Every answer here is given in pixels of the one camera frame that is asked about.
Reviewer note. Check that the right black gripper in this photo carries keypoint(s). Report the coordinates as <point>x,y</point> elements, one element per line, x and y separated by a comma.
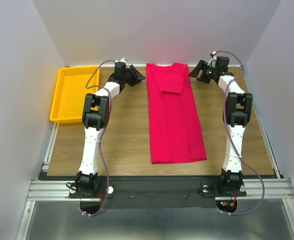
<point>202,65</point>

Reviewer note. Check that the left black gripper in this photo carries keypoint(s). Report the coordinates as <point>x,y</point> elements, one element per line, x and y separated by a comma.
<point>137,76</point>

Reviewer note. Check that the yellow plastic tray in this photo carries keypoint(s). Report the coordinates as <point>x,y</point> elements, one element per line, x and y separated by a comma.
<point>70,91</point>

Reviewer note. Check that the red t shirt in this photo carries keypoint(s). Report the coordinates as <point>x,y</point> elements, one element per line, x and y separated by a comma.
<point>174,126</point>

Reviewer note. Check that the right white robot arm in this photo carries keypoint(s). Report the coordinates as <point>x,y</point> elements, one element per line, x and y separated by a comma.
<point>236,116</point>

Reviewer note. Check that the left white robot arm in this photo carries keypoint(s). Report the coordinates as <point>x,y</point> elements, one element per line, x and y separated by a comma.
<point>95,117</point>

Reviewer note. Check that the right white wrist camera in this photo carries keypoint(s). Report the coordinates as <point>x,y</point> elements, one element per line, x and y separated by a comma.
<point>212,62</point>

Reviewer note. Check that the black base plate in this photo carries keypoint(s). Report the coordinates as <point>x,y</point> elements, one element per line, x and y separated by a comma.
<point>153,192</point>

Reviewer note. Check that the aluminium frame rail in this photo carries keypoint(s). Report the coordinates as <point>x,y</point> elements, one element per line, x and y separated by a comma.
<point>46,200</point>

